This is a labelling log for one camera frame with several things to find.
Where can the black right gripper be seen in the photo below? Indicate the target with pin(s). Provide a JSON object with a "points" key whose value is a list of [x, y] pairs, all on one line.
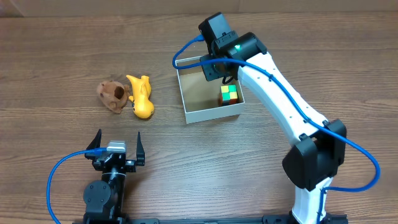
{"points": [[212, 70]]}

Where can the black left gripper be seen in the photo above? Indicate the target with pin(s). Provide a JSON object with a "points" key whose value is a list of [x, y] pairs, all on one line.
{"points": [[115, 159]]}

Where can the colourful puzzle cube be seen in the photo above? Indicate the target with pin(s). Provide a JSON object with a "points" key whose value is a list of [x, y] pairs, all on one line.
{"points": [[228, 95]]}

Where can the white cardboard box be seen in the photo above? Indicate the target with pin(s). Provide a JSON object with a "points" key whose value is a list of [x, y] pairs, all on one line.
{"points": [[201, 99]]}

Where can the yellow rubber duck toy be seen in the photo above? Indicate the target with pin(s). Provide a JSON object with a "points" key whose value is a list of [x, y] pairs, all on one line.
{"points": [[141, 89]]}

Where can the brown plush toy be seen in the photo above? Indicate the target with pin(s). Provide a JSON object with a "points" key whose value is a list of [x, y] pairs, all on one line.
{"points": [[113, 95]]}

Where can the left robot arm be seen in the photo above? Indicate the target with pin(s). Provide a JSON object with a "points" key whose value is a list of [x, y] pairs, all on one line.
{"points": [[104, 197]]}

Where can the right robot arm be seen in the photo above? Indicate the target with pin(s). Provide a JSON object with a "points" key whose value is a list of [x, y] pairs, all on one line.
{"points": [[317, 146]]}

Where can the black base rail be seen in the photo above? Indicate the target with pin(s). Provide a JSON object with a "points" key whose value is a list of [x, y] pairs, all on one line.
{"points": [[266, 219]]}

